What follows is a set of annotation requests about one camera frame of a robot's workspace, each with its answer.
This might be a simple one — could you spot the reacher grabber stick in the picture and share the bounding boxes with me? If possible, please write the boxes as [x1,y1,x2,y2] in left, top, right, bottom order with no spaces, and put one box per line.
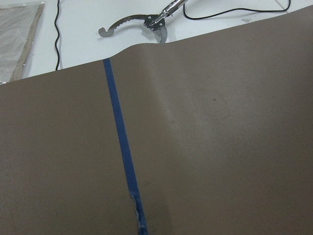
[98,0,187,44]

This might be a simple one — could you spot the clear plastic bag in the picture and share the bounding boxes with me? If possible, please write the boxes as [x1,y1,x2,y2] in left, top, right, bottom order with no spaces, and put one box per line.
[0,1,45,84]

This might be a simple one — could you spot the black cable on table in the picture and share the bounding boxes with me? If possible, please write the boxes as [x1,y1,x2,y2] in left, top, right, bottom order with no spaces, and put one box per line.
[54,0,62,71]

